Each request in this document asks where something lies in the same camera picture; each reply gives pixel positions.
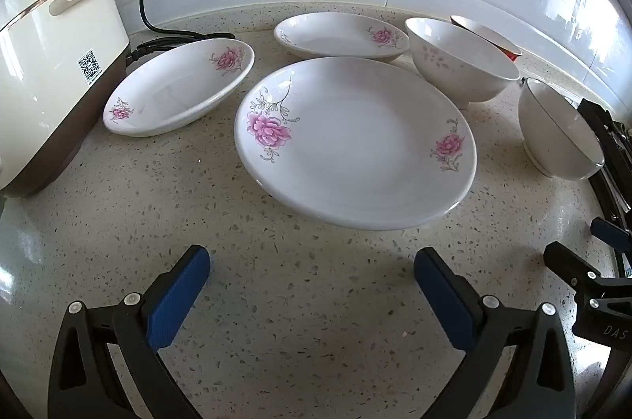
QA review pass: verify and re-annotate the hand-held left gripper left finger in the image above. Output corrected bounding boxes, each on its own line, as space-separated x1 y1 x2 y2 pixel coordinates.
48 245 211 419

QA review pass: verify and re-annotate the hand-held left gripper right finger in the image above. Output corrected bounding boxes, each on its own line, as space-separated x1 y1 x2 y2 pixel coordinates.
414 247 576 419

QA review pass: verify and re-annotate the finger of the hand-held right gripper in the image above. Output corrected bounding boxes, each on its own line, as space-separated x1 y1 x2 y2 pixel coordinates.
543 241 606 296
590 216 632 252

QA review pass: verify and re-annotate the large white floral plate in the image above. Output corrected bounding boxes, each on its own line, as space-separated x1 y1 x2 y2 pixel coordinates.
234 56 478 231

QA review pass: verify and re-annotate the small white floral plate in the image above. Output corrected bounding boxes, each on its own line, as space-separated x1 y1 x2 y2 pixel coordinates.
274 13 410 63
103 39 256 137

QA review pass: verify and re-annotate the white bowl with pink flowers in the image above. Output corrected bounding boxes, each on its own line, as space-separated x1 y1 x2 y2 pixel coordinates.
405 17 521 110

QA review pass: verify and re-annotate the red bowl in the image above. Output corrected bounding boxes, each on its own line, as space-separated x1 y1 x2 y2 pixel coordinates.
450 15 523 63

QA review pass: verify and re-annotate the black gas stove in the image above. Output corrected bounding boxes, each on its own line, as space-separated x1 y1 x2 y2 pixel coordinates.
577 98 632 222

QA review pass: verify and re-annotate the white bowl with gold rim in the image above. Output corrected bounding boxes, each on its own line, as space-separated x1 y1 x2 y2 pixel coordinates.
517 77 606 181

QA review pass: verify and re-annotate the cream rice cooker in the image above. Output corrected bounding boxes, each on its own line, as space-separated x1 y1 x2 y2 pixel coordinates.
0 0 132 199

